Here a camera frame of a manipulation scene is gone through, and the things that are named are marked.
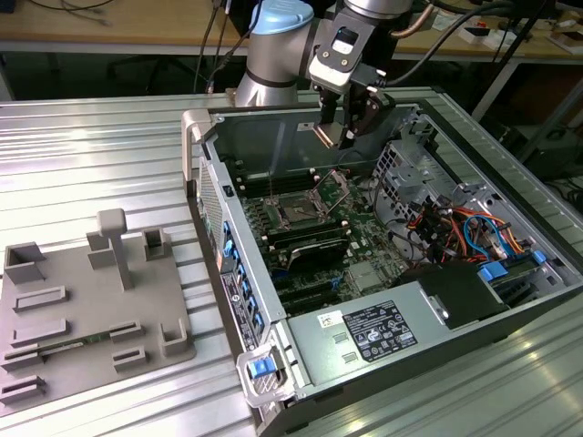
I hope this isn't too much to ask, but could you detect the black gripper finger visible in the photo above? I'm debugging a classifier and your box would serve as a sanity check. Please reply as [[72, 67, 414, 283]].
[[317, 86, 341, 125], [339, 84, 395, 149]]

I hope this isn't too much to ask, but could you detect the CPU socket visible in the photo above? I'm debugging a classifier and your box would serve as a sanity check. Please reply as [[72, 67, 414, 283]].
[[271, 189, 337, 229]]

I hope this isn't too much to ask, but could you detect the black expansion slot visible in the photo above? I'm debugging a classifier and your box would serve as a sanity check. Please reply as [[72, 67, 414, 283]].
[[281, 290, 342, 316], [275, 278, 339, 301]]

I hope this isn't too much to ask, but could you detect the silver drive cage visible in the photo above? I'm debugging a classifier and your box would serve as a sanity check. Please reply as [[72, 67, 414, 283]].
[[371, 138, 461, 219]]

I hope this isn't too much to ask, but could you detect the small white box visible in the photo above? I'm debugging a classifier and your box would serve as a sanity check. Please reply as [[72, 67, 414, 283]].
[[457, 25, 509, 49]]

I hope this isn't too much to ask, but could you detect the green motherboard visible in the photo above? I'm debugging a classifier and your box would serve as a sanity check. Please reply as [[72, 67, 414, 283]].
[[236, 168, 411, 315]]

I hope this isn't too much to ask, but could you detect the black graphics card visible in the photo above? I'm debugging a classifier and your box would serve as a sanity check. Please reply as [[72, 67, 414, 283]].
[[285, 239, 351, 275]]

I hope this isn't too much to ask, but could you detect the open PC case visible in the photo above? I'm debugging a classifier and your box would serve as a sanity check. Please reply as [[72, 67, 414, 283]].
[[180, 97, 583, 437]]

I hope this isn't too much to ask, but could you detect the black monitor stand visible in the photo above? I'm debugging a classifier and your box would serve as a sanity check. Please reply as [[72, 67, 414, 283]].
[[495, 0, 559, 20]]

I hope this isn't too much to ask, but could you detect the silver chipset heatsink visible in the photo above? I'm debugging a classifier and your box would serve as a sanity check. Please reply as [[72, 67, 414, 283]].
[[348, 262, 383, 293]]

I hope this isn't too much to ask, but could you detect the small open cardboard box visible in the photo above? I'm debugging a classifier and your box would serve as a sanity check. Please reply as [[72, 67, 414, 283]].
[[548, 29, 583, 52]]

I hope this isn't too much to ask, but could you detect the black equipment box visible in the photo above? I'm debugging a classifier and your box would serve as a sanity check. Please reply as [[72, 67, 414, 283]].
[[518, 127, 583, 183]]

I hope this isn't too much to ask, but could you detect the black fan shroud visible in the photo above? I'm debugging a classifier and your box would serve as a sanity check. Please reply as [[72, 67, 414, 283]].
[[394, 261, 509, 331]]

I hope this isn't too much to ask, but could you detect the blue disk carrier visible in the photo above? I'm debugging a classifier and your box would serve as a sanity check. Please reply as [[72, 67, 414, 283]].
[[477, 254, 552, 307]]

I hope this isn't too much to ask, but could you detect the wooden desk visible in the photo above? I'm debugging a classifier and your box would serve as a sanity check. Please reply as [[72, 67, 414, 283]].
[[0, 0, 583, 60]]

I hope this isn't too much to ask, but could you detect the grey power supply unit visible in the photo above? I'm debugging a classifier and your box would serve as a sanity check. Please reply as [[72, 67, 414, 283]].
[[284, 279, 456, 388]]

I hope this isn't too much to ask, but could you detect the blue release latch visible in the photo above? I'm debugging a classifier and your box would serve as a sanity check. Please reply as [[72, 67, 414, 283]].
[[248, 358, 278, 380]]

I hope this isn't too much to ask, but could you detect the grey parts rack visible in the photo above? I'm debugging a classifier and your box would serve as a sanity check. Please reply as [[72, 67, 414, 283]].
[[0, 208, 198, 413]]

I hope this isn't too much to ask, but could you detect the green RAM stick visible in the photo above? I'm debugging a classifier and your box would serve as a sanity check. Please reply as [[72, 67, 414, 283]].
[[38, 330, 113, 354]]

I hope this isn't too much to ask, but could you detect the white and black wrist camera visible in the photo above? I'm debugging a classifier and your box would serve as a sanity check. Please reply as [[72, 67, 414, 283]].
[[308, 20, 379, 94]]

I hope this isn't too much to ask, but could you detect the black camera cable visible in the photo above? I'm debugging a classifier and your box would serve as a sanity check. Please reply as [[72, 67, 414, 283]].
[[385, 0, 518, 88]]

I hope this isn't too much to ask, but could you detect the copper-coloured hose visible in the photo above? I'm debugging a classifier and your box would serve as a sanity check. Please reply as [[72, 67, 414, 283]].
[[390, 3, 433, 41]]

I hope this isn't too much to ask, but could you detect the black wire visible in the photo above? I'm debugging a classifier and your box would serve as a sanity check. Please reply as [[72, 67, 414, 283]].
[[363, 179, 434, 268]]

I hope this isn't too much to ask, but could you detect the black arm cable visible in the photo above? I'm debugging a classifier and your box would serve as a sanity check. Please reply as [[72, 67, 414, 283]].
[[193, 0, 251, 96]]

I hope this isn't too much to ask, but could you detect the grey case handle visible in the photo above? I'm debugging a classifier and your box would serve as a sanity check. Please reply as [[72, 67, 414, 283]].
[[180, 108, 216, 182]]

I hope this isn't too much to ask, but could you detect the red wire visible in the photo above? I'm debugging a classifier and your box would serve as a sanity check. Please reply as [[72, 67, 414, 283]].
[[404, 204, 461, 265]]

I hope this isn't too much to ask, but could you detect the orange wire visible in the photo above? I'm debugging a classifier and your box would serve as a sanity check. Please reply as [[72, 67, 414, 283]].
[[436, 207, 532, 259]]

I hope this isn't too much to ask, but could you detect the blue wire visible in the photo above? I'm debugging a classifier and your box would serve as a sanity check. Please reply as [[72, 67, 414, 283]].
[[464, 213, 511, 261]]

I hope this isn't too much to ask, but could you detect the grey cable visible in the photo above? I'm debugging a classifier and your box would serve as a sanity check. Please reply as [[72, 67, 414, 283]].
[[31, 0, 115, 27]]

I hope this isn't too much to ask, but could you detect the grey handle with latch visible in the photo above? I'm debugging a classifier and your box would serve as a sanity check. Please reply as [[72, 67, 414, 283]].
[[235, 343, 296, 408]]

